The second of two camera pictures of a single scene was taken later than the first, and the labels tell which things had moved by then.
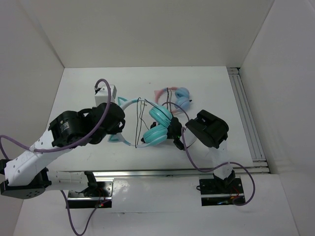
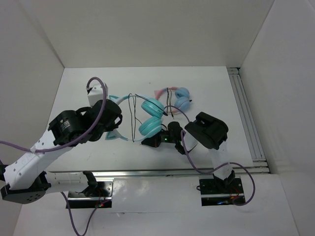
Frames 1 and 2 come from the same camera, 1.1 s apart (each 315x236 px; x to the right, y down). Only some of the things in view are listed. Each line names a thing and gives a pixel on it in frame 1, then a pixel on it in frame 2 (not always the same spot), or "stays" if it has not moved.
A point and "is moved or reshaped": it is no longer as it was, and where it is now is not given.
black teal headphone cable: (142, 139) to (135, 118)
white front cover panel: (156, 194) stays
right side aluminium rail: (260, 164) stays
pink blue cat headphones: (182, 101) stays
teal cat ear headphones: (156, 134) is moved or reshaped
